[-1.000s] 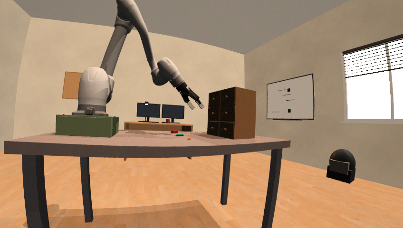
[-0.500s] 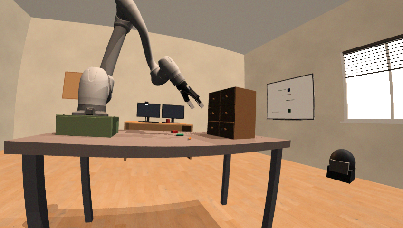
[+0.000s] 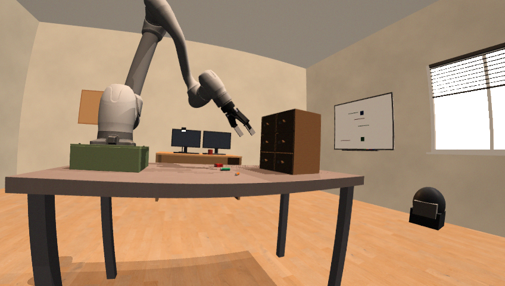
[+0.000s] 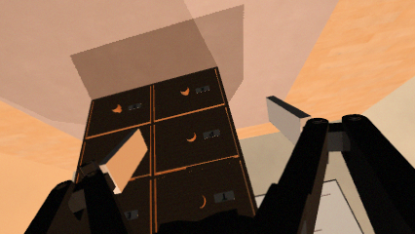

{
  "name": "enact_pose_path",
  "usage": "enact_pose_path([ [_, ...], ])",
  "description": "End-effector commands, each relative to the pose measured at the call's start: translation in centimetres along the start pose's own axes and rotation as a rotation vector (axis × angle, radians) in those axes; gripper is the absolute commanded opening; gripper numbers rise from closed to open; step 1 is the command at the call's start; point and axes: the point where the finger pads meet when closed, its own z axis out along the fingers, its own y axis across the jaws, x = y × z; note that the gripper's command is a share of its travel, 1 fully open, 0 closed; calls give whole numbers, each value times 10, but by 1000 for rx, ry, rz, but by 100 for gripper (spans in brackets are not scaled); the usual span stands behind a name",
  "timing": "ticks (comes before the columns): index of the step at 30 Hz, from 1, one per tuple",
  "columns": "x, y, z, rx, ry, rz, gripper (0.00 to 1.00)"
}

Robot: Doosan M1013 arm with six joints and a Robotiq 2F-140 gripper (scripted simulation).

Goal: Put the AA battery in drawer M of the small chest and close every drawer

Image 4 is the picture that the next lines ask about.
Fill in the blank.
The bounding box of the dark brown drawer front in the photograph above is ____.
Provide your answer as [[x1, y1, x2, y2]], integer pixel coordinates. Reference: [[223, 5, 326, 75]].
[[87, 87, 151, 138], [155, 107, 238, 175], [154, 69, 224, 122], [156, 161, 254, 232], [82, 180, 152, 234], [81, 126, 151, 180]]

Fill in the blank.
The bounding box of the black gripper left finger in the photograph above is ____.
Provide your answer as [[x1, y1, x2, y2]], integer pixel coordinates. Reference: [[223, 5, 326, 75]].
[[23, 129, 148, 234]]

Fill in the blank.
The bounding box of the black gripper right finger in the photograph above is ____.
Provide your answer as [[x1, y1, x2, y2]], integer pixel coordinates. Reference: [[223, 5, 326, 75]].
[[245, 96, 415, 234]]

